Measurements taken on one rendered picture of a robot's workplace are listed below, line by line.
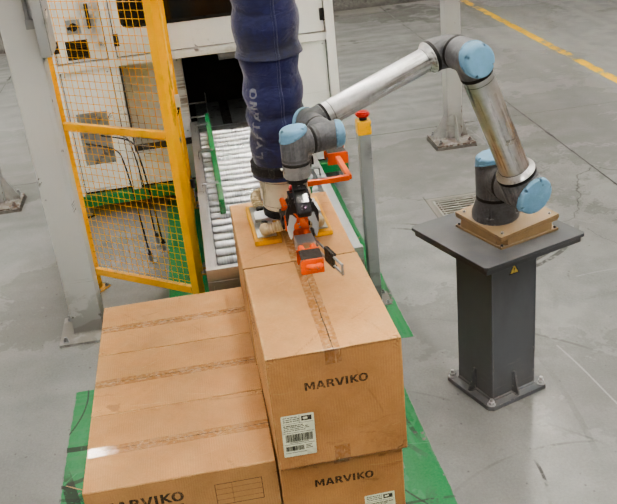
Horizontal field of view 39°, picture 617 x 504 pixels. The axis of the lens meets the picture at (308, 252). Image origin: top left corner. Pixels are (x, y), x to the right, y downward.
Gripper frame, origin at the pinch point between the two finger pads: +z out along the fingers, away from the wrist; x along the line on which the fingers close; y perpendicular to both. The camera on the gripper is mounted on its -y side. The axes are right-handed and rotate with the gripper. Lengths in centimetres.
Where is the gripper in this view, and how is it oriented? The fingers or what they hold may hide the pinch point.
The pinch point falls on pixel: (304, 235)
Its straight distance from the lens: 291.7
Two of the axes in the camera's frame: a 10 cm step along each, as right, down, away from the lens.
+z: 0.9, 9.0, 4.3
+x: -9.8, 1.5, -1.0
